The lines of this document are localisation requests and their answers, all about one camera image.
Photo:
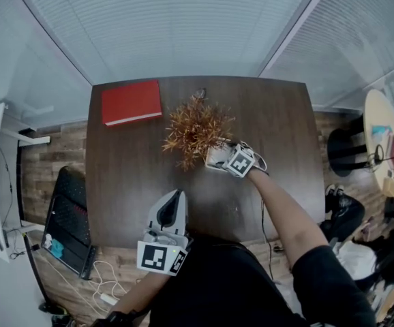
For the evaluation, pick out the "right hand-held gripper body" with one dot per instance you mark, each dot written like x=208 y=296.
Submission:
x=240 y=163

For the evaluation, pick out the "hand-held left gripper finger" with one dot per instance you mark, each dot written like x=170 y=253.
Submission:
x=156 y=210
x=182 y=213

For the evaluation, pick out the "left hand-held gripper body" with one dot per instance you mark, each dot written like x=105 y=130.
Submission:
x=155 y=256

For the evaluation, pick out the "person's right forearm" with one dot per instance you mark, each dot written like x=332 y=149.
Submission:
x=279 y=213

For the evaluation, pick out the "person's left forearm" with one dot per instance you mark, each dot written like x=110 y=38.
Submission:
x=142 y=293

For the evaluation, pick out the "orange dried plant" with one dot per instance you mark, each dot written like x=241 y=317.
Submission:
x=197 y=129

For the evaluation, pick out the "white power adapter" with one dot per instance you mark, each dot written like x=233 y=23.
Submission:
x=108 y=298

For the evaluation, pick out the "person's black shirt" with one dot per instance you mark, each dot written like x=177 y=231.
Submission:
x=224 y=284

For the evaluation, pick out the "small clear glass object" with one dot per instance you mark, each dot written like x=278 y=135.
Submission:
x=202 y=92

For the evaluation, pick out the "black perforated chair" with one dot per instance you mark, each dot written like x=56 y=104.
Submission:
x=68 y=216

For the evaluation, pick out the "teal cloth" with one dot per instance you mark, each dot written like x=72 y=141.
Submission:
x=57 y=249

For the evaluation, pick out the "black stool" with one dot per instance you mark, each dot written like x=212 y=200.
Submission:
x=345 y=148

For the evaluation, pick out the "red book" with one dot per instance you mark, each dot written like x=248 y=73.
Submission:
x=130 y=102

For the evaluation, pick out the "black desk lamp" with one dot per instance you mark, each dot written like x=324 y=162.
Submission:
x=382 y=155

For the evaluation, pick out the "round light wooden table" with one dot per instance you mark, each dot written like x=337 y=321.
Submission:
x=379 y=128

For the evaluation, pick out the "white window blind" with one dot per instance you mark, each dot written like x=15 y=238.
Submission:
x=347 y=43
x=169 y=22

